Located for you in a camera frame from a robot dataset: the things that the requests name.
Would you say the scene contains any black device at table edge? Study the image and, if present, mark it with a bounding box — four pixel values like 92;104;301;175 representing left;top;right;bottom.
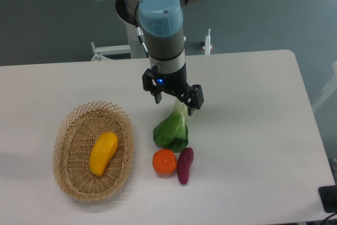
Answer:
318;185;336;213

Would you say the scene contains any orange persimmon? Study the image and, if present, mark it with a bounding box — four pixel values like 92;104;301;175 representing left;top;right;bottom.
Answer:
152;149;177;174

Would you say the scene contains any white stand leg with foot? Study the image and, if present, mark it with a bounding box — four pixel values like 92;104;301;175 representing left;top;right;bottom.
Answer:
201;28;213;55

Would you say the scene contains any woven bamboo basket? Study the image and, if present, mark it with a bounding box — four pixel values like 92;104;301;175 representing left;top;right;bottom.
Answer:
53;101;134;201

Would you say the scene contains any yellow mango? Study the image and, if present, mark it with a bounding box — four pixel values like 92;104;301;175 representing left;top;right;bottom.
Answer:
88;132;118;177

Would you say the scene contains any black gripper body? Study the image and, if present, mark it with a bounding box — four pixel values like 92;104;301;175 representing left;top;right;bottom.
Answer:
151;64;188;99

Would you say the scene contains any green bok choy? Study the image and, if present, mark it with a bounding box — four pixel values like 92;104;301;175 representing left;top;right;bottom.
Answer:
153;100;189;153

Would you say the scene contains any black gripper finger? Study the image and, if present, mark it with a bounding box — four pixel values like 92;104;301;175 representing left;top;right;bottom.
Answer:
177;84;204;116
142;69;162;103

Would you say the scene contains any purple sweet potato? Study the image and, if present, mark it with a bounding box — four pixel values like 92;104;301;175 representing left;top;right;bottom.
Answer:
177;148;194;185

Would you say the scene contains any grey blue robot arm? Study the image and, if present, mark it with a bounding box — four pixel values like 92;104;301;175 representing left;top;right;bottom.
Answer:
116;0;204;114

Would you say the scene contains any white frame at right edge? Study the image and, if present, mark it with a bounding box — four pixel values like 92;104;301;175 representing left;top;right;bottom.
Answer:
312;61;336;113

